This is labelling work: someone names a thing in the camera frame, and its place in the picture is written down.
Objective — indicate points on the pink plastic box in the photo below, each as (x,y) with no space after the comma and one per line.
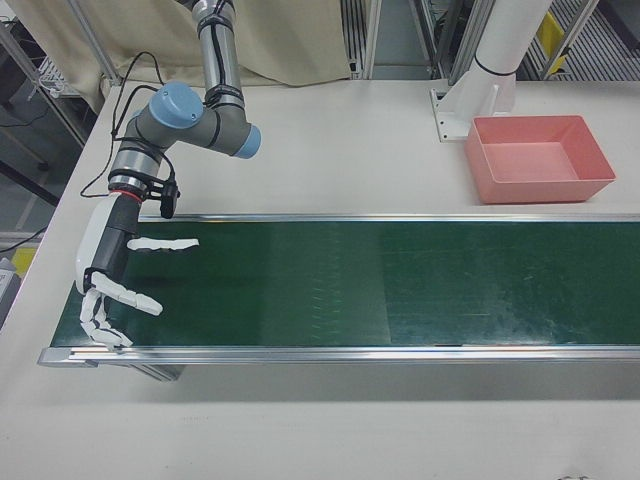
(530,190)

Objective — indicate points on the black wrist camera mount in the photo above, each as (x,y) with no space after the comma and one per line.
(167,200)

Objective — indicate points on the yellow bracket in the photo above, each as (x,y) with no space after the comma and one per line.
(550,29)

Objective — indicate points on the white cylindrical column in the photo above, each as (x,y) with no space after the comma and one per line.
(505,35)

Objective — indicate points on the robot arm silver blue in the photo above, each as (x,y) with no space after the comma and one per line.
(220,60)

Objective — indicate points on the beige curtain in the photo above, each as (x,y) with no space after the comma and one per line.
(125,30)

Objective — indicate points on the robot hand white grey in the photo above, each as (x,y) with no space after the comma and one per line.
(112,240)

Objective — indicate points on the white mounting bracket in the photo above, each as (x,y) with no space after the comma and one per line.
(457,107)

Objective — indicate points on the aluminium profile post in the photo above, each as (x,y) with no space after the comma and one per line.
(375,35)
(467,35)

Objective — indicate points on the green conveyor belt aluminium frame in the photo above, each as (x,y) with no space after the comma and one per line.
(350,280)

